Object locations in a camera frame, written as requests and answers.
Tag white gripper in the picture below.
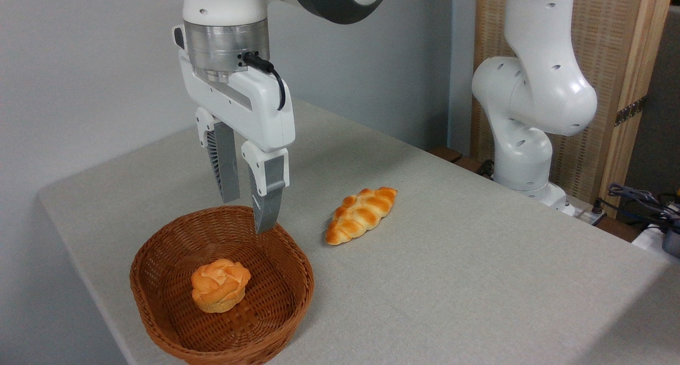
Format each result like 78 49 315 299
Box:
172 25 296 234

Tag long braided bread loaf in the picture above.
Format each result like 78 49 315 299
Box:
325 186 398 246

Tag round orange bread bun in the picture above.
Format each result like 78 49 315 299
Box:
191 258 252 314

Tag brown woven wicker basket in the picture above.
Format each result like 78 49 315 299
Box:
129 205 315 365

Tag wooden rattan folding screen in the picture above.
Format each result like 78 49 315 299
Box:
470 0 675 219

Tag metal screen hinge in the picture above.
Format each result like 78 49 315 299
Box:
615 96 648 127

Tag grey device box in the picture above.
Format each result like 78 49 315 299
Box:
661 226 680 259

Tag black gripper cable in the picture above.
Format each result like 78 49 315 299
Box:
242 52 287 112

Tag tangled dark cable bundle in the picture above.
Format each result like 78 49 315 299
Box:
607 183 680 228

